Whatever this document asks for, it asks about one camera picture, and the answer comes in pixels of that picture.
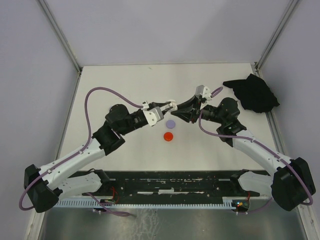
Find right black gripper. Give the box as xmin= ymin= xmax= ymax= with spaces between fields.
xmin=170 ymin=94 xmax=225 ymax=125

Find red earbud charging case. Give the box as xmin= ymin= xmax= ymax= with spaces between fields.
xmin=163 ymin=131 xmax=174 ymax=142

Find white earbud charging case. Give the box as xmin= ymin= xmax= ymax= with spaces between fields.
xmin=168 ymin=99 xmax=178 ymax=112

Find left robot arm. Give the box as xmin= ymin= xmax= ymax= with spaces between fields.
xmin=23 ymin=101 xmax=177 ymax=213

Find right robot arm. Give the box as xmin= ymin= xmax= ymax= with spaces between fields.
xmin=171 ymin=95 xmax=316 ymax=211

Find black cloth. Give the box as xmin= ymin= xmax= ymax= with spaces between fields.
xmin=222 ymin=74 xmax=280 ymax=113

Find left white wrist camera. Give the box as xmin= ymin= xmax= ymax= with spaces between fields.
xmin=142 ymin=101 xmax=162 ymax=127

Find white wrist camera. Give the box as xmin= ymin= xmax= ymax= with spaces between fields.
xmin=195 ymin=85 xmax=212 ymax=101
xmin=142 ymin=101 xmax=162 ymax=127

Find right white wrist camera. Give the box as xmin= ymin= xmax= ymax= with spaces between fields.
xmin=195 ymin=85 xmax=212 ymax=101

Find right aluminium frame post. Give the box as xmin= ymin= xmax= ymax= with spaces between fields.
xmin=255 ymin=0 xmax=302 ymax=71

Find aluminium frame post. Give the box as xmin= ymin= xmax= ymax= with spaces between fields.
xmin=255 ymin=0 xmax=302 ymax=71
xmin=38 ymin=0 xmax=83 ymax=73

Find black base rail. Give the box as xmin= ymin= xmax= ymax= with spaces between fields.
xmin=82 ymin=170 xmax=261 ymax=205

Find light blue cable duct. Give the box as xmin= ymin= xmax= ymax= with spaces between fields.
xmin=56 ymin=197 xmax=237 ymax=210

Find left aluminium frame post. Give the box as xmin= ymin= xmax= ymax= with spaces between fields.
xmin=38 ymin=0 xmax=83 ymax=73

